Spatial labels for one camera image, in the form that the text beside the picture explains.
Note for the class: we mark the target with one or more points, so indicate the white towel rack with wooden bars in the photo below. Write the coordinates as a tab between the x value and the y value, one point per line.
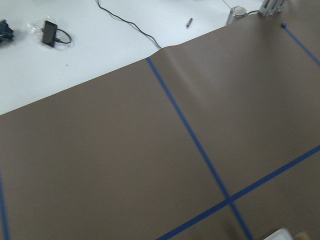
284	234

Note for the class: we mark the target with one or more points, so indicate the brown paper table mat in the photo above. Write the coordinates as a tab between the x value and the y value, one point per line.
214	139

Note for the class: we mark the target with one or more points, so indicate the small metal bolt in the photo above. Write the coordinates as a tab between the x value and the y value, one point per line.
189	23

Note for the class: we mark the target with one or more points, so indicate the silver metal cylinder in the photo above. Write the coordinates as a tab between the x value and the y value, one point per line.
236	13

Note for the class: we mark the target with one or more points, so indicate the dark blue cloth bundle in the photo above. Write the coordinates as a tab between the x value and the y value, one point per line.
6	33

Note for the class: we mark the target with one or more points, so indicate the black adapter with cable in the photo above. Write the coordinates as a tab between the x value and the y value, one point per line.
49	34

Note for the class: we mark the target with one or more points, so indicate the aluminium frame post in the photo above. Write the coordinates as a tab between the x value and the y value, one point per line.
271	7

